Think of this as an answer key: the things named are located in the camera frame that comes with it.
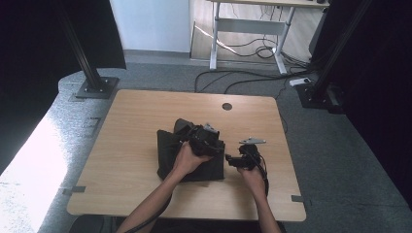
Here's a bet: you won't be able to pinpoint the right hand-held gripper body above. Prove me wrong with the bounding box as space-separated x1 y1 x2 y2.
237 137 267 172

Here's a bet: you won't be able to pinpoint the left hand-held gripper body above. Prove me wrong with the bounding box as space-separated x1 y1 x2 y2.
187 122 226 158

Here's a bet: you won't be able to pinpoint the dark grey cloth garment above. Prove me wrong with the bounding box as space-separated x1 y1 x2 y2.
156 117 226 183

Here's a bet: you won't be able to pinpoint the person's left hand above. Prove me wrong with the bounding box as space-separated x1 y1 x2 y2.
172 141 214 179

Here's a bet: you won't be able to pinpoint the person's right hand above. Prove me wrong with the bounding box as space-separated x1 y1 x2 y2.
237 166 268 199

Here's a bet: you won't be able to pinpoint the white power strip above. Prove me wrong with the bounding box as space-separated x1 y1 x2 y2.
289 77 312 87

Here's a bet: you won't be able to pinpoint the black metal stand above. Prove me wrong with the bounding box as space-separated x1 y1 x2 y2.
58 4 120 100
294 0 373 110

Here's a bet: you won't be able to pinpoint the white-framed desk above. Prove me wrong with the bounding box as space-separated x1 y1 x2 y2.
207 0 330 76

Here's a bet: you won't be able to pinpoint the dark curtain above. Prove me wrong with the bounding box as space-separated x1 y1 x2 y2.
0 0 127 176
309 0 412 210

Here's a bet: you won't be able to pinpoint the black stool seat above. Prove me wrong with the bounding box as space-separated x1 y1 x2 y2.
68 215 105 233

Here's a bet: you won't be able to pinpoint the right hand-held gripper black cable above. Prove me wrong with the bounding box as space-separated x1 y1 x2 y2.
252 150 270 197

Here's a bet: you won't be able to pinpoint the hand-held gripper black cable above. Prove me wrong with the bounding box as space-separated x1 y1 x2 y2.
252 150 270 197
124 193 173 233

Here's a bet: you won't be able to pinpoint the long black floor cable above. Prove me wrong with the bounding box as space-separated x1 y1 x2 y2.
193 69 310 95

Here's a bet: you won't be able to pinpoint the left hand-held gripper black cable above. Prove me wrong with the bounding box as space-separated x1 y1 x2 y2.
124 193 173 233

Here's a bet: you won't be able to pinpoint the white floor cable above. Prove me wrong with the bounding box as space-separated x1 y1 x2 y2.
193 24 242 56

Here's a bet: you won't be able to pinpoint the coiled black floor cables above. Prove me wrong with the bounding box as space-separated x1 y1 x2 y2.
223 37 309 67

